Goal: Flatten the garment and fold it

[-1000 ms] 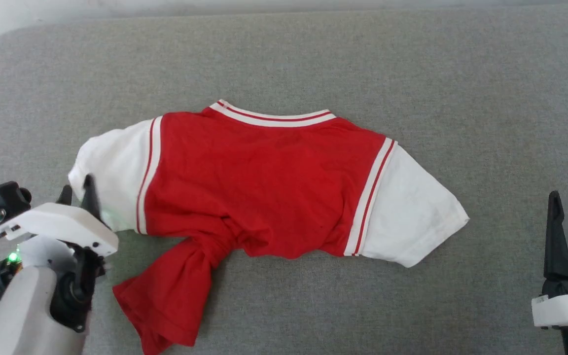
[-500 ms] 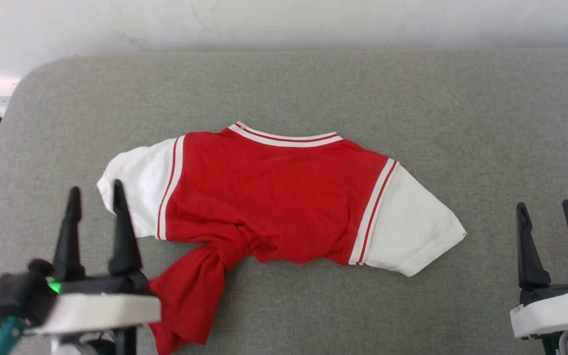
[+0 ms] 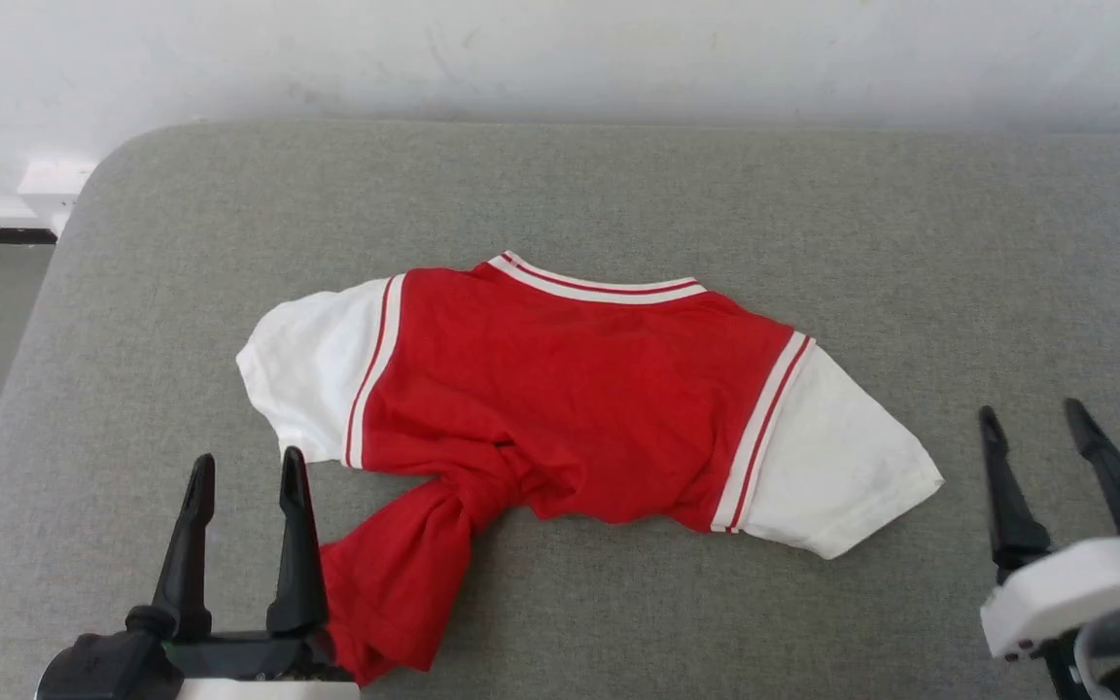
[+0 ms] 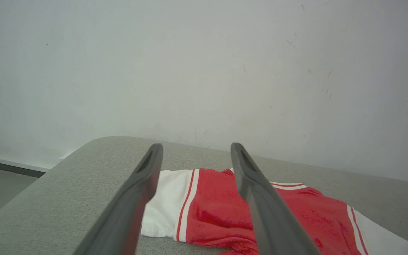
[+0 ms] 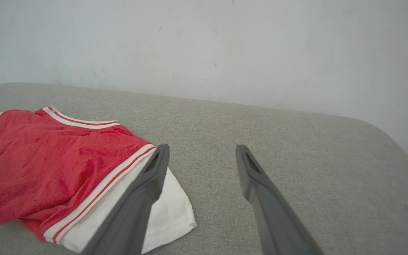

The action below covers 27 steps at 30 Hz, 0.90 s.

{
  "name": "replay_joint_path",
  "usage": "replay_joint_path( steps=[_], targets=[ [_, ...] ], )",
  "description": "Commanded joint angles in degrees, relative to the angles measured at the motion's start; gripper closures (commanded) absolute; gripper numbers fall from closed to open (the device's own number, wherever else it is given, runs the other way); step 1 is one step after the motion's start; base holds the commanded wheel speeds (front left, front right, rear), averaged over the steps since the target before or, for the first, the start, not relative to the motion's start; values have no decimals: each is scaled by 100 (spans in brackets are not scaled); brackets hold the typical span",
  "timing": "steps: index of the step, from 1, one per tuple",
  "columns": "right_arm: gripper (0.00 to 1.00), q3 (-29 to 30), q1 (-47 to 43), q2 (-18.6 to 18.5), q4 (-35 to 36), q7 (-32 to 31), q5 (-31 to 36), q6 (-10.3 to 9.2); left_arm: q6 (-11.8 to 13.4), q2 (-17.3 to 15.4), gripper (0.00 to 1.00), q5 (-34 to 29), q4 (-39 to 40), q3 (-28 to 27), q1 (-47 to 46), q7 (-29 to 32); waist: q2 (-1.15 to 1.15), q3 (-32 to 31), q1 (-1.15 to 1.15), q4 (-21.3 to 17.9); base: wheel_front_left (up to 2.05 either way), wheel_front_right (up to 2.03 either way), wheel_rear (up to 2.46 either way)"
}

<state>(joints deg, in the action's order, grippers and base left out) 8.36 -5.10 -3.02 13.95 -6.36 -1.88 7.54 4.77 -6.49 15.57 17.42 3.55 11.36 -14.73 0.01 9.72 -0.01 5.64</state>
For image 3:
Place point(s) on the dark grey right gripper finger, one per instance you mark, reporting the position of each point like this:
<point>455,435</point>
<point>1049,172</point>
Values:
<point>1100,457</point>
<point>1012,515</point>

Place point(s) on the red and white t-shirt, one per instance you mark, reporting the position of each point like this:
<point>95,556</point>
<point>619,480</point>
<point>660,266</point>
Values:
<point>570,408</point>

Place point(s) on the grey fabric sofa cushion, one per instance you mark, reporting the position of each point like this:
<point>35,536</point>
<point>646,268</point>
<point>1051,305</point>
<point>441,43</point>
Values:
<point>618,185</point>

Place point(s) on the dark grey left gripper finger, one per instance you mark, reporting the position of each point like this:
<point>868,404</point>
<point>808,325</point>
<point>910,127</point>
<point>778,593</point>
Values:
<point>186,564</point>
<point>297,554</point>

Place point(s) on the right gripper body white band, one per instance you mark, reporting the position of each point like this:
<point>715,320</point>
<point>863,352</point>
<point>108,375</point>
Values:
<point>1056,588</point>

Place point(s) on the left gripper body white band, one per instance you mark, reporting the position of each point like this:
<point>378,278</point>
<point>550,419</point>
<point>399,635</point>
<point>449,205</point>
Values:
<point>259,671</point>

